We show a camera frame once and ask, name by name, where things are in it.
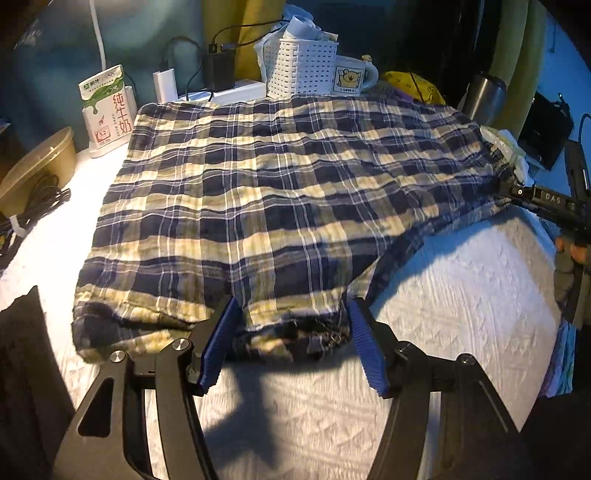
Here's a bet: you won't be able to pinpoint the white power strip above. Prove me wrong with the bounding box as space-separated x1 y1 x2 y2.
177 79 266 105

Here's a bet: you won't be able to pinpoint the tan plastic food container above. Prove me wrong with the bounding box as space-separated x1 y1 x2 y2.
0 127 77 217

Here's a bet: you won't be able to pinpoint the black coiled cable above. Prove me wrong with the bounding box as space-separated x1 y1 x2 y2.
0 173 73 273

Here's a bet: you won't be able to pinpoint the yellow curtain right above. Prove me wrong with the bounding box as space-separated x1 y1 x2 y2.
489 0 547 138

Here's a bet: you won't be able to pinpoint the plaid blue cream pants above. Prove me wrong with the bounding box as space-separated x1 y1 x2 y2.
71 96 513 363

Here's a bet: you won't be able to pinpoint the right gloved hand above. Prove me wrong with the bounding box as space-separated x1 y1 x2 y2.
554 235 590 330

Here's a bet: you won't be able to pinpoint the yellow curtain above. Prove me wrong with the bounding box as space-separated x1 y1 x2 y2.
489 0 547 138
201 0 286 81

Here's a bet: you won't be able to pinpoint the black power adapter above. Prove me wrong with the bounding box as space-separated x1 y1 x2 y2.
204 43 235 92

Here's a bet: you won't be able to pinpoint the white desk lamp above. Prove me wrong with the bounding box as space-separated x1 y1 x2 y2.
88 0 107 71

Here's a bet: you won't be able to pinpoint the yellow curtain left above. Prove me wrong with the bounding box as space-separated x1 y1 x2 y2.
201 0 286 81

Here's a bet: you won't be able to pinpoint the steel thermos tumbler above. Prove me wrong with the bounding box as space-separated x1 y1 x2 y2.
461 74 507 126

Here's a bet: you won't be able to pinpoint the white perforated basket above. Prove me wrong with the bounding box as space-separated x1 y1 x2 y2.
263 38 339 99

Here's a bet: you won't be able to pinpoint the white phone charger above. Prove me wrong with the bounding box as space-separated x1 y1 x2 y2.
152 68 178 103

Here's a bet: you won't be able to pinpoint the yellow cartoon pouch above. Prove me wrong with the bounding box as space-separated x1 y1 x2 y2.
383 71 446 105

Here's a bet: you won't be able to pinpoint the white bear mug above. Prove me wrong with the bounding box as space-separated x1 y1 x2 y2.
332 55 380 96

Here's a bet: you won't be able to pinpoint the green white milk carton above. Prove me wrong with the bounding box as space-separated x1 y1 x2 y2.
78 65 137 158

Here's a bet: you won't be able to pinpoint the black folded garment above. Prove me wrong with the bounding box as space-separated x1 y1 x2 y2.
0 287 74 479

